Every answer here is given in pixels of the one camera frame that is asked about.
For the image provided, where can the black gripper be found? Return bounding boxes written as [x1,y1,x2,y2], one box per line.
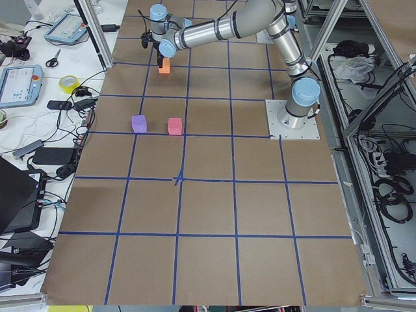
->
[151,32,163,68]

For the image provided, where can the orange foam block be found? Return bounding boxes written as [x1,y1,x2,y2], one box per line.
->
[158,58,171,75]

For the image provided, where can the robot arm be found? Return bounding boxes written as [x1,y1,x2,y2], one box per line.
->
[141,0,320,130]

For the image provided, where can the purple foam block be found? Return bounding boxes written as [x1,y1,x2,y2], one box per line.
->
[131,114,148,133]

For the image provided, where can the pink foam block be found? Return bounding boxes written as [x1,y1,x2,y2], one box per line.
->
[168,118,183,136]

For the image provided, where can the teach pendant far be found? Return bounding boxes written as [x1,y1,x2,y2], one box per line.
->
[44,13,87,46]

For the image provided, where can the teach pendant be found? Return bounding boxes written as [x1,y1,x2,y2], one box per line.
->
[1,64,44,109]
[44,13,87,46]

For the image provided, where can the yellow tape roll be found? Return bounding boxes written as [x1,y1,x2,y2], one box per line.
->
[58,75,81,94]

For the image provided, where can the teach pendant near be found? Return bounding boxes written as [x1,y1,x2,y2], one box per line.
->
[1,64,44,109]

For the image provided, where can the black power adapter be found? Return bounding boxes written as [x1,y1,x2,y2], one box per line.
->
[32,147,73,165]

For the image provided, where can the white crumpled cloth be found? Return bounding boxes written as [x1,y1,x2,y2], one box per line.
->
[334,57,375,84]

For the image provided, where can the black laptop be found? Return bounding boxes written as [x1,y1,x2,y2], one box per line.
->
[1,158,46,234]

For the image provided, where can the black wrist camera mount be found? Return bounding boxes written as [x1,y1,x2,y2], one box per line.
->
[140,31,152,49]

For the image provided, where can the aluminium frame post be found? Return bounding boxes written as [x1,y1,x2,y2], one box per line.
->
[73,0,114,71]

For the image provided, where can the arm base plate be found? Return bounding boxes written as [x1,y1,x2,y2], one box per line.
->
[256,30,274,44]
[265,99,320,140]

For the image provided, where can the black handled scissors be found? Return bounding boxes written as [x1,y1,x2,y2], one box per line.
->
[45,49,61,68]

